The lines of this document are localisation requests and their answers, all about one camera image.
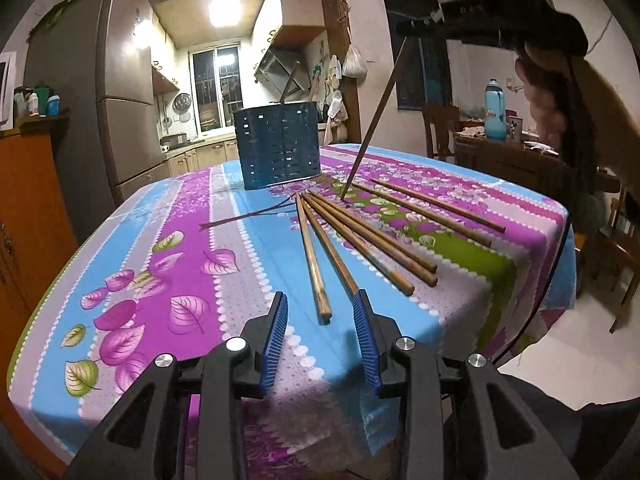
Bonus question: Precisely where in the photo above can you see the person's dark clothing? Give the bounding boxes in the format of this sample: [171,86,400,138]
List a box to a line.
[495,374,640,480]

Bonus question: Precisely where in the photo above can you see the kitchen window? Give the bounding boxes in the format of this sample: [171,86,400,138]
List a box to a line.
[189,46,244,132]

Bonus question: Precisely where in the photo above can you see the blue perforated utensil holder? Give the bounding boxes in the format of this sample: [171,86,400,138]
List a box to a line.
[233,101,324,191]

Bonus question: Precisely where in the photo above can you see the blue water bottle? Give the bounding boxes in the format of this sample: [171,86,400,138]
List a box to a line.
[483,78,507,141]

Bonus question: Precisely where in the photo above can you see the silver refrigerator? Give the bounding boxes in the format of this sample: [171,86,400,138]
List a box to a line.
[24,0,168,247]

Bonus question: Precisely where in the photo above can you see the orange wooden cabinet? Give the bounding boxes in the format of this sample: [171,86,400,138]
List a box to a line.
[0,114,80,463]

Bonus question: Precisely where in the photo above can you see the floral striped tablecloth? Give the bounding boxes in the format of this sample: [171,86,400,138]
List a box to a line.
[7,142,579,467]

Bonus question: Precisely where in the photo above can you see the bundle of wooden chopsticks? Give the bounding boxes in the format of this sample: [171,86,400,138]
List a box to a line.
[300,183,493,297]

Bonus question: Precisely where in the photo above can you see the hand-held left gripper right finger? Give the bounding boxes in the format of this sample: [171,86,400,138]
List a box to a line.
[352,289,581,480]

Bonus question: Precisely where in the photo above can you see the kitchen base cabinets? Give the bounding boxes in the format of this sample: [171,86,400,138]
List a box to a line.
[164,139,242,178]

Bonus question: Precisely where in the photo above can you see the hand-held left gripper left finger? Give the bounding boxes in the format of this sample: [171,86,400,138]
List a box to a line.
[65,291,290,480]

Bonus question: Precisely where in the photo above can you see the black cable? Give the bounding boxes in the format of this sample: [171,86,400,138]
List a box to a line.
[494,55,602,364]

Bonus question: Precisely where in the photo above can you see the wooden chair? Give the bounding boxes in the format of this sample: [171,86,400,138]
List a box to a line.
[575,190,640,334]
[421,102,462,162]

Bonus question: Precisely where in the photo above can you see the dark window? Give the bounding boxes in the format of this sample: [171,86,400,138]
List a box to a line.
[382,0,454,112]

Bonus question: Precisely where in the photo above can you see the person's right hand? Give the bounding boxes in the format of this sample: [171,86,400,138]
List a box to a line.
[515,42,571,149]

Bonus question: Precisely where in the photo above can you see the white plastic bag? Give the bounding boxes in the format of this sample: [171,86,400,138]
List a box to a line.
[341,44,369,79]

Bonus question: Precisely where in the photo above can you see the wooden side table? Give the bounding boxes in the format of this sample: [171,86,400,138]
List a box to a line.
[454,131,621,197]

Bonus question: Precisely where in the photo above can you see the steel range hood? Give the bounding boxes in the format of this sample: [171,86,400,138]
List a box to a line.
[254,51,312,98]

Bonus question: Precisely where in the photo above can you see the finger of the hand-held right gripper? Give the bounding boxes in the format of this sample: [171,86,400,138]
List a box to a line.
[394,9,447,37]

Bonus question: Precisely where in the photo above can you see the ceiling light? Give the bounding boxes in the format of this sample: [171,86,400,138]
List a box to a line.
[207,0,245,28]

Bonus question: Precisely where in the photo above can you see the white picture frame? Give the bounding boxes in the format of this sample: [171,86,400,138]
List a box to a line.
[0,51,17,132]

